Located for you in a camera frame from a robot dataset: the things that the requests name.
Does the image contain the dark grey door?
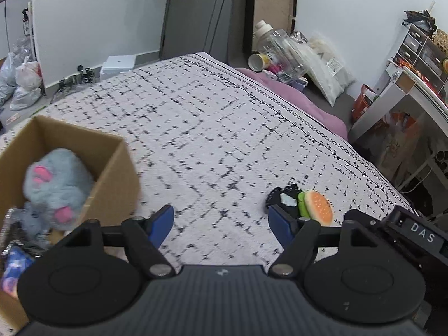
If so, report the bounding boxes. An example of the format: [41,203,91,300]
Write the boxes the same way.
[160,0,253,62]

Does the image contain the paper cup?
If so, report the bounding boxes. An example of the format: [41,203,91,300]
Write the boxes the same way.
[248,53,274,73]

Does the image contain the black cloth item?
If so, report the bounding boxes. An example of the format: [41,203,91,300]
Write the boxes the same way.
[264,184,304,214]

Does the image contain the black tangled item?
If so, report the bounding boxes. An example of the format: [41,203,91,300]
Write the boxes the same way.
[402,9,438,32]

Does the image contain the clear plastic bottle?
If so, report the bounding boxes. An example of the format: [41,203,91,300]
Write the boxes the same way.
[253,21,309,84]

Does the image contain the brown paper bag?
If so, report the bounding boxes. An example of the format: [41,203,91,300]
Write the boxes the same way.
[380,110,421,176]

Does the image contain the white flat box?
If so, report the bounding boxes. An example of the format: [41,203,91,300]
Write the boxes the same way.
[100,55,136,76]

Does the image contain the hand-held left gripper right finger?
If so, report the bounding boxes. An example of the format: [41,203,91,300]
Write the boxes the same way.
[268,204,389,281]

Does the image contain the bamboo basket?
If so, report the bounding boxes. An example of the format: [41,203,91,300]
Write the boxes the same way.
[433,30,448,55]

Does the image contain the brown framed board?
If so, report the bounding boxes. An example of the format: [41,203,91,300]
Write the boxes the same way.
[243,0,298,55]

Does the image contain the hamburger toy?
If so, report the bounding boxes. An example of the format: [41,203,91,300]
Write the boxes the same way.
[297,190,334,226]

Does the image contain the blue plush octopus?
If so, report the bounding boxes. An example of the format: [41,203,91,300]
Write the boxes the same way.
[17,205,53,239]

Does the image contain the white black printed blanket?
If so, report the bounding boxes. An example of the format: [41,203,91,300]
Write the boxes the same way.
[0,52,419,267]

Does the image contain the red bag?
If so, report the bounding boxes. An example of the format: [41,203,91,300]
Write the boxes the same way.
[352,84,381,123]

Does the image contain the white desk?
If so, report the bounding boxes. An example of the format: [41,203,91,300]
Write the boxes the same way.
[350,61,448,197]

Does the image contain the grey drawer organiser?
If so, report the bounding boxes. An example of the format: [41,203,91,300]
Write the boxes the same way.
[394,23,448,78]

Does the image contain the grey trash bag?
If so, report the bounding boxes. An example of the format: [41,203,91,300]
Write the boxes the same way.
[0,38,22,110]

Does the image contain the brown cardboard box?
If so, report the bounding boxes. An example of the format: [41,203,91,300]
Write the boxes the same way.
[0,115,141,333]

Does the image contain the clear bag white contents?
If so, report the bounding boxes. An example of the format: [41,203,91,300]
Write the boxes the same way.
[290,31,356,107]

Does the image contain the white kitchen cabinet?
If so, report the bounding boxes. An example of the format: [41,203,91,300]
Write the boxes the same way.
[0,0,36,60]

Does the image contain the grey plush paw pink pads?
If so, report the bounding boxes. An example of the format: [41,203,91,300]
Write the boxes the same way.
[23,148,95,232]

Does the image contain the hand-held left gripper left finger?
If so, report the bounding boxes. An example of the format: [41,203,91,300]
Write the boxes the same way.
[65,205,177,281]

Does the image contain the white trash bag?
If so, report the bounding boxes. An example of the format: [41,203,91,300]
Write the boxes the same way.
[16,61,43,90]

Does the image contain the pink bedsheet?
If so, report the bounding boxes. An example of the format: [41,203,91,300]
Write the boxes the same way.
[235,67,349,139]

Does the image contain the blue tissue pack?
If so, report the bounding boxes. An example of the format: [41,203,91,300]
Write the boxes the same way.
[0,247,36,298]

